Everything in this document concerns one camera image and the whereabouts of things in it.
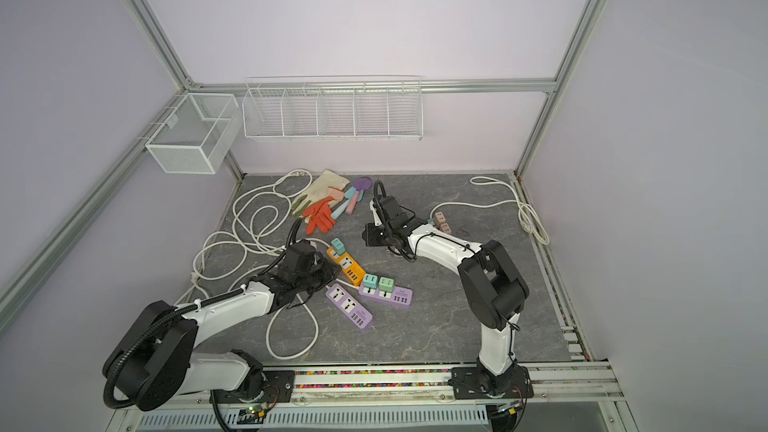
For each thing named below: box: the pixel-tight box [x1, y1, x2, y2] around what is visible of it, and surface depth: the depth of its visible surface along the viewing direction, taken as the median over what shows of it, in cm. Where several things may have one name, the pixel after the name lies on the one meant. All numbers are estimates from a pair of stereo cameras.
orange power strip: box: [326, 246, 366, 287], surface depth 94 cm
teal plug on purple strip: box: [363, 273, 379, 290], surface depth 86 cm
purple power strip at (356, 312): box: [325, 283, 373, 329], surface depth 86 cm
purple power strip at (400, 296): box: [358, 284, 413, 309], surface depth 88 cm
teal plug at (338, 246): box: [331, 237, 346, 255], surface depth 94 cm
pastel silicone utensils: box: [331, 176, 373, 220], surface depth 114 cm
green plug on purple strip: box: [378, 276, 395, 293], surface depth 86 cm
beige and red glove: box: [291, 169, 350, 235], surface depth 114 cm
